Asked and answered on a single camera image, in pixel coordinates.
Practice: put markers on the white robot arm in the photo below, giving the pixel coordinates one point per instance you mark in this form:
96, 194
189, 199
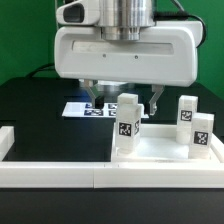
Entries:
122, 20

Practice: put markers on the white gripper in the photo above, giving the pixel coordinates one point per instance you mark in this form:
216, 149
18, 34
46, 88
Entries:
165, 54

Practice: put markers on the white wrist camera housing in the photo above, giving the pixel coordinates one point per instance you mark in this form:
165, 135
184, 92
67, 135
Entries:
79, 13

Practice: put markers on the white square table top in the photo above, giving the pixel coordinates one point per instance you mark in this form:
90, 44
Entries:
158, 144

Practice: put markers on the white U-shaped fence wall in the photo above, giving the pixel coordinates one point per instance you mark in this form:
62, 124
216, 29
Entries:
104, 174

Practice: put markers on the white sheet with markers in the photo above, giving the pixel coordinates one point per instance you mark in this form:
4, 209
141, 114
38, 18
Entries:
85, 109

